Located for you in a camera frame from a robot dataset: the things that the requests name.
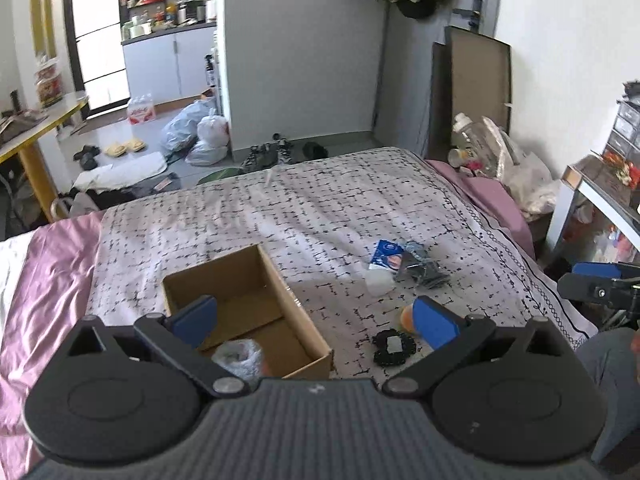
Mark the black sandal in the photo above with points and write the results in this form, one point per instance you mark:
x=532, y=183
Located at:
x=315, y=150

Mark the person's leg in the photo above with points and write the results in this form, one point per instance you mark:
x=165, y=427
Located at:
x=607, y=375

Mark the clear plastic bottle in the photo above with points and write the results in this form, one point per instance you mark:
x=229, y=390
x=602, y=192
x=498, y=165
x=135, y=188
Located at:
x=467, y=132

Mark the dark board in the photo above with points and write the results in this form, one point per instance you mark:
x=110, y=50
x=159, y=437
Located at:
x=439, y=100

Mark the yellow slipper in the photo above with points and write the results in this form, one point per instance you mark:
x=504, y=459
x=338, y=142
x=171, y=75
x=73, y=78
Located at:
x=135, y=144
x=115, y=149

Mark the white blanket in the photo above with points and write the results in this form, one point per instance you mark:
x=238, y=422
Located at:
x=10, y=270

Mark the dark sneaker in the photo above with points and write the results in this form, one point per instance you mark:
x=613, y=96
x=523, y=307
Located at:
x=259, y=156
x=285, y=149

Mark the orange ball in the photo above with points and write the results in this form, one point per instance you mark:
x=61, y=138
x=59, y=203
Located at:
x=406, y=317

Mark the black framed glass door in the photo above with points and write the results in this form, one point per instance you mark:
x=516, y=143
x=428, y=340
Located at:
x=97, y=35

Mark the blue grey trash bag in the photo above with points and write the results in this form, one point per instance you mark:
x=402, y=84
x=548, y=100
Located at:
x=182, y=127

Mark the blue white packet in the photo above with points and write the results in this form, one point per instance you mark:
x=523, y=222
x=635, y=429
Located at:
x=386, y=252

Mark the grey blue sock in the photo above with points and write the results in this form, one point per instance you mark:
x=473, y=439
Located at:
x=415, y=248

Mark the red snack tub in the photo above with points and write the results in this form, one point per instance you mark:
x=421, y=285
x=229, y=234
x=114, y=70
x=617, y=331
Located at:
x=49, y=85

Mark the pile of plastic bags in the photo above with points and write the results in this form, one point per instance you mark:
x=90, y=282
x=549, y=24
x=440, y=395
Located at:
x=525, y=175

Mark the pack of water bottles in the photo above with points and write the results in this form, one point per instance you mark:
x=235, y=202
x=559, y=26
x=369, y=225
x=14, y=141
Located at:
x=141, y=110

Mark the clear plastic bag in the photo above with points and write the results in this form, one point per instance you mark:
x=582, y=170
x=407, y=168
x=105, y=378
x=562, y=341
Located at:
x=237, y=357

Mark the brown cardboard box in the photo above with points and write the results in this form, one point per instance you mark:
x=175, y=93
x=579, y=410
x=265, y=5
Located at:
x=225, y=280

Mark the yellow round table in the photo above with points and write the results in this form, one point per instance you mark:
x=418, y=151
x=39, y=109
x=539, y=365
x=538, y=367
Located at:
x=37, y=170

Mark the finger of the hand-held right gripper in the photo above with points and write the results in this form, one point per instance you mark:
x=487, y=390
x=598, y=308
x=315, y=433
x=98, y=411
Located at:
x=592, y=270

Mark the small white bottle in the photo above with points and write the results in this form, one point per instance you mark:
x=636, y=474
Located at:
x=457, y=156

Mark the white black printed bedspread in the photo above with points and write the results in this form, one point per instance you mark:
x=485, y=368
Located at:
x=325, y=200

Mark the brown cardboard sheet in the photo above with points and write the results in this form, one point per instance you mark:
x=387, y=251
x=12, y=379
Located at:
x=480, y=85

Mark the white desk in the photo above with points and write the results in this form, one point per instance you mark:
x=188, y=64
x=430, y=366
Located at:
x=557, y=215

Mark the kitchen counter clutter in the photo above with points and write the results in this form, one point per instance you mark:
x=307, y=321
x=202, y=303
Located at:
x=160, y=10

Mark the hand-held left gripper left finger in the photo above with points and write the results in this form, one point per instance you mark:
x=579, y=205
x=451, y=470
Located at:
x=195, y=317

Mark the white floor towel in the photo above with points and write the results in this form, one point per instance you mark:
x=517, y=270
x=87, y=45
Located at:
x=125, y=170

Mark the grey drawer organizer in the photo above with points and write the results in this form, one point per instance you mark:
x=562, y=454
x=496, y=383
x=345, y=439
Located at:
x=625, y=130

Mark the dark grey cloth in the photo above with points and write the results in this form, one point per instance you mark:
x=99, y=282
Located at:
x=422, y=272

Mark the white kitchen cabinet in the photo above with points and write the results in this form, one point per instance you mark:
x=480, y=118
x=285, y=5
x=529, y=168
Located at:
x=160, y=65

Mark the black slipper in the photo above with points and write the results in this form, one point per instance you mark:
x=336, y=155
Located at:
x=86, y=151
x=90, y=161

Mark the pile of papers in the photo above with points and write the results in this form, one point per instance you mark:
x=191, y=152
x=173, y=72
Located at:
x=20, y=121

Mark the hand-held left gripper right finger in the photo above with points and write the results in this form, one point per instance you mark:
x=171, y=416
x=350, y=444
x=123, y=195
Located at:
x=437, y=322

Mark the white red plastic bag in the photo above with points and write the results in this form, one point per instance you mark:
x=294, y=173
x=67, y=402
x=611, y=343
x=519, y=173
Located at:
x=214, y=130

